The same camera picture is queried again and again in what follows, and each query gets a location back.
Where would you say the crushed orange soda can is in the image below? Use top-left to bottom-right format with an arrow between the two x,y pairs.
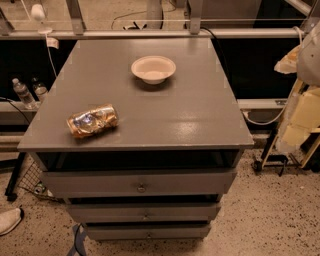
67,104 -> 119,138

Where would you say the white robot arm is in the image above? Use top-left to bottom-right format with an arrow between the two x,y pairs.
274,22 -> 320,87

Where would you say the grey drawer cabinet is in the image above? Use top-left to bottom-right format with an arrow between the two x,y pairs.
19,38 -> 253,240

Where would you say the white paper bowl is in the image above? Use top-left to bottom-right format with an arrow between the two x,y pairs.
131,56 -> 176,85

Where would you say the clear water bottle right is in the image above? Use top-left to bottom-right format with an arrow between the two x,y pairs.
32,77 -> 48,102

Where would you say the clear water bottle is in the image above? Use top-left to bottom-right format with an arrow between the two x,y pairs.
12,78 -> 37,110
32,77 -> 48,102

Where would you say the clear water bottle left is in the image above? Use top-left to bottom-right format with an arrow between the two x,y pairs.
12,78 -> 37,110

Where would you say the white shoe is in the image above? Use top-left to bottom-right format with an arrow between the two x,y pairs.
0,208 -> 24,236

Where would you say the white cable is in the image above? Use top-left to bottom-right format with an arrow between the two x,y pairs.
44,32 -> 58,78

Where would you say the blue strap on floor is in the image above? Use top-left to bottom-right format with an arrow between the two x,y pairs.
66,223 -> 88,256

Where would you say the metal railing frame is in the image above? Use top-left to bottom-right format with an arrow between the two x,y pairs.
0,0 -> 319,40

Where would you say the wire mesh basket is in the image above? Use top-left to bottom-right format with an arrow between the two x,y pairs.
18,162 -> 63,203

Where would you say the wheeled cart frame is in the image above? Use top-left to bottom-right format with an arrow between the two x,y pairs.
253,79 -> 320,175

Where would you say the black cable left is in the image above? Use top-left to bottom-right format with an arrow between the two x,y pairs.
0,96 -> 32,125

